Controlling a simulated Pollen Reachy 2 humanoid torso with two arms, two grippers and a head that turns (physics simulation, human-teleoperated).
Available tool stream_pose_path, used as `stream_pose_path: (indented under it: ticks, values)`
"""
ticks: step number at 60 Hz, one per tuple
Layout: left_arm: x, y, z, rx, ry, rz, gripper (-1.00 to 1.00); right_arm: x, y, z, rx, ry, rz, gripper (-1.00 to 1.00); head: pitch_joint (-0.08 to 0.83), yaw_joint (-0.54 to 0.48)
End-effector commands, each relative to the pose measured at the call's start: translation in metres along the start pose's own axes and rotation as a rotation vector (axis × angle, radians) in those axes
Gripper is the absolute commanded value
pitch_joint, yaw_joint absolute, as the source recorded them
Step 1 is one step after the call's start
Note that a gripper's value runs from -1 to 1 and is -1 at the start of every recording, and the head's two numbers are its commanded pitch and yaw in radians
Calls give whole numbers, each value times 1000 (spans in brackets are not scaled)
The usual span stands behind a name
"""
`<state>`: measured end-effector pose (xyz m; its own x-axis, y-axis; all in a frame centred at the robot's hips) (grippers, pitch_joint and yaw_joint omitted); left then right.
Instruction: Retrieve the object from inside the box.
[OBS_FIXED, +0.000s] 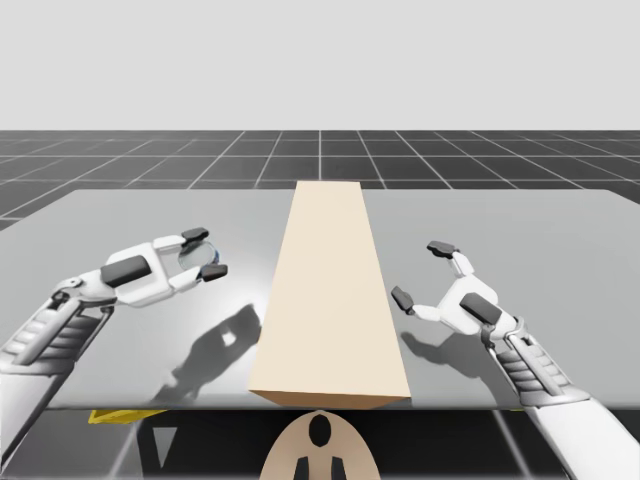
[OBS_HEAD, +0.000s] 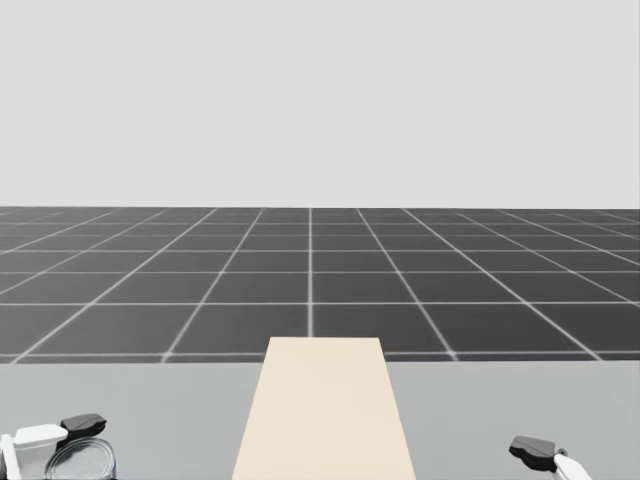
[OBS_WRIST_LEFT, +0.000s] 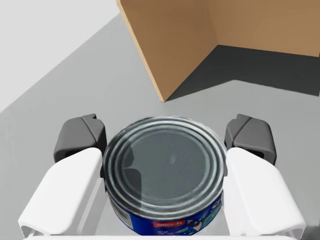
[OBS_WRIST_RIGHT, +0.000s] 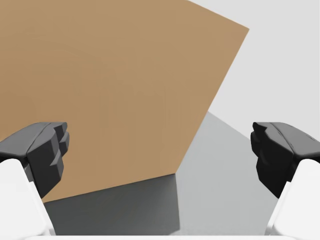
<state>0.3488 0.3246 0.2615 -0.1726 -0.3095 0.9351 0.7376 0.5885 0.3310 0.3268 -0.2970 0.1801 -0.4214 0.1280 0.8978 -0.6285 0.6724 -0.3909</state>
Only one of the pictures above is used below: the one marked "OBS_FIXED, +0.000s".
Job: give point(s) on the blue can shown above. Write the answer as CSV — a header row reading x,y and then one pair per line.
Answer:
x,y
197,255

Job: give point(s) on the tan robot part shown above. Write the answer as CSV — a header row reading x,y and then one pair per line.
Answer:
x,y
320,447

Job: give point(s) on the tall board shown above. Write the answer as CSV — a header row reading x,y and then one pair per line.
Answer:
x,y
327,295

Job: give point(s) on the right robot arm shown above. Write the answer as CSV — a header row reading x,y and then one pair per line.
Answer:
x,y
545,380

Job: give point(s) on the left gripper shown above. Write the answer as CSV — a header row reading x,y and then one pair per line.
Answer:
x,y
132,275

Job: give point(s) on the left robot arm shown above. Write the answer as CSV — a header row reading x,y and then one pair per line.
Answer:
x,y
35,340

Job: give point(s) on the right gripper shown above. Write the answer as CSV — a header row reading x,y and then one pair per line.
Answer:
x,y
470,305

